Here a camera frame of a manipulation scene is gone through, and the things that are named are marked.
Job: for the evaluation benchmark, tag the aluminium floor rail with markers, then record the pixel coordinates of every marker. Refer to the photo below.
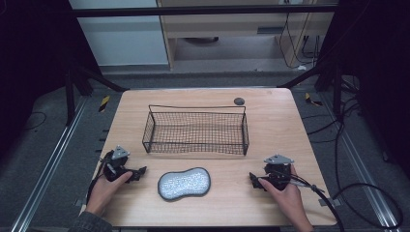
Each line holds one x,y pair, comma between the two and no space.
48,167
364,180

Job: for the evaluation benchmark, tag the silver kidney-shaped scrub sponge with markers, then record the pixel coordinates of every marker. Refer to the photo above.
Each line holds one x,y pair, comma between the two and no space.
184,184

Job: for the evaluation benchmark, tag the grey round table grommet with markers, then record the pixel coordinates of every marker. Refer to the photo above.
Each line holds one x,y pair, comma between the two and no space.
239,101

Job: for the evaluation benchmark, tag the yellow black striped floor tape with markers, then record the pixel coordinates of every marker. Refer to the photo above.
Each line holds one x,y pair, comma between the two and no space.
311,100
104,103

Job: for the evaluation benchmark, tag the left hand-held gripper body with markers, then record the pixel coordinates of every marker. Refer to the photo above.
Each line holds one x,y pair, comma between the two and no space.
113,161

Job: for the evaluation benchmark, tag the person's left hand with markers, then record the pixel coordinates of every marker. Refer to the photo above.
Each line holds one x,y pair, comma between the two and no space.
103,193

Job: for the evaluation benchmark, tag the grey metal table bracket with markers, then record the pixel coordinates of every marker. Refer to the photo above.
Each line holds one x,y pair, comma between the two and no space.
80,202
329,202

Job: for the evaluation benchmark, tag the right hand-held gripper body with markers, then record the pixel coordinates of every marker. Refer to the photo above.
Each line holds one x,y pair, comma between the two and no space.
278,172

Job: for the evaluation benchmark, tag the person's right hand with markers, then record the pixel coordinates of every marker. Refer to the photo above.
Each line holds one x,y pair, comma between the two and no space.
290,203

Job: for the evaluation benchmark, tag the black horizontal frame bar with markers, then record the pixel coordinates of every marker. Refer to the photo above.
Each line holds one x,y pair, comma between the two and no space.
193,11

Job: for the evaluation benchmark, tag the white cabinet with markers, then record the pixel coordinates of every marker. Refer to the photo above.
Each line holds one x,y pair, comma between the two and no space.
125,42

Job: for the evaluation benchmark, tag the light wooden desk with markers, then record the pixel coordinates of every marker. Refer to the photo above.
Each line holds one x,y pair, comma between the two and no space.
225,27

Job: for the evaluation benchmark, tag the black metal stand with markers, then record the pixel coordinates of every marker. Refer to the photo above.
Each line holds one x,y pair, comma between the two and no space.
332,80
75,87

